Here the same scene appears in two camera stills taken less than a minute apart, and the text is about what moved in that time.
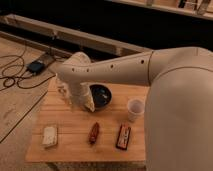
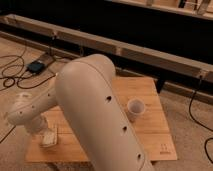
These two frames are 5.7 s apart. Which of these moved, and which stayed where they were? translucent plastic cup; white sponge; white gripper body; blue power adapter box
Moved: white gripper body
Stayed: white sponge; translucent plastic cup; blue power adapter box
